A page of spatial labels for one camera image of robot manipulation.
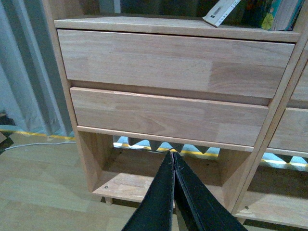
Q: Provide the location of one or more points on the white leaning book with barcode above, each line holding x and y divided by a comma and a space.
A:
220, 11

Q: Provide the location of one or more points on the grey curtain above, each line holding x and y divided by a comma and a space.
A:
31, 93

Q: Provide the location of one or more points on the left wooden shelf cabinet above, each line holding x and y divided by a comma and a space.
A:
127, 175

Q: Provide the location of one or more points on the middle wooden shelf cabinet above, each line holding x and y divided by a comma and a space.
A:
276, 168

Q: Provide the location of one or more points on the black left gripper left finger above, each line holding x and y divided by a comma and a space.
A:
156, 209

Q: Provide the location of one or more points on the lower wooden drawer left cabinet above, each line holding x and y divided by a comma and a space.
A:
192, 119

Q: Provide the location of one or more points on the lower wooden drawer middle cabinet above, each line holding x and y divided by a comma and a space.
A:
292, 131

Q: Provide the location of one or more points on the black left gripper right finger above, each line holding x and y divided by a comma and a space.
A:
200, 210

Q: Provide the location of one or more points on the wooden drawer cabinet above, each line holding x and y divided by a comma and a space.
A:
192, 119
223, 66
292, 131

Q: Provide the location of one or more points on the upper wooden drawer left cabinet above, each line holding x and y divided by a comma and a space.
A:
223, 66

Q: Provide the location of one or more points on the wooden shelf cabinet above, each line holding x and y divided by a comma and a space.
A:
276, 168
127, 175

